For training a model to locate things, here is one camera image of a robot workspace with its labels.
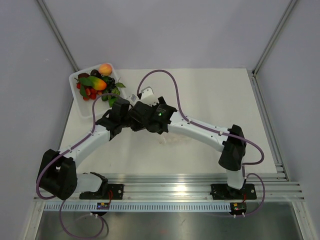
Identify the clear zip top bag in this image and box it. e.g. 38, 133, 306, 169
156, 132, 192, 146

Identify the white plastic basket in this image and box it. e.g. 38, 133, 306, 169
68, 62, 127, 120

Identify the dark grape bunch with leaves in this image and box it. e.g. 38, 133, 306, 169
102, 76, 126, 96

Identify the red cherry bunch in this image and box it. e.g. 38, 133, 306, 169
76, 82, 103, 101

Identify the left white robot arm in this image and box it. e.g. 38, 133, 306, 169
35, 98, 131, 201

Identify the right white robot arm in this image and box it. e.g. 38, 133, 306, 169
128, 95, 247, 198

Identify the green pepper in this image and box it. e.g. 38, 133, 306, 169
108, 97, 118, 107

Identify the yellow red mango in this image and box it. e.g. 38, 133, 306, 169
87, 76, 107, 91

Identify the orange peach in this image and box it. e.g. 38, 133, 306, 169
98, 63, 113, 76

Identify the dark plum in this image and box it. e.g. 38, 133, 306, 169
90, 69, 102, 78

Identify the left small circuit board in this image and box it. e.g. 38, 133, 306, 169
96, 202, 110, 210

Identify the small circuit board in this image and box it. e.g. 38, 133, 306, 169
230, 202, 247, 216
96, 202, 110, 210

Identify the right small circuit board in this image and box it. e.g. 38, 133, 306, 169
230, 202, 247, 216

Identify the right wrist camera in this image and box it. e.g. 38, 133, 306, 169
140, 86, 158, 106

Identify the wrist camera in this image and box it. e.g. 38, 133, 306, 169
127, 94, 139, 103
140, 86, 158, 106

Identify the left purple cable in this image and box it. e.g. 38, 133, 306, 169
36, 92, 121, 237

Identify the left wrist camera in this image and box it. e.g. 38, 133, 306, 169
127, 94, 139, 103

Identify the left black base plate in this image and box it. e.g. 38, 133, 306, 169
79, 183, 124, 200

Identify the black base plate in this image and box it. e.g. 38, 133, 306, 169
79, 183, 124, 200
210, 183, 257, 200

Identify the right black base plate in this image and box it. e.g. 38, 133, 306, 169
210, 183, 257, 200

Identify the white slotted cable duct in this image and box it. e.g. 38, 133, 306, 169
44, 201, 231, 213

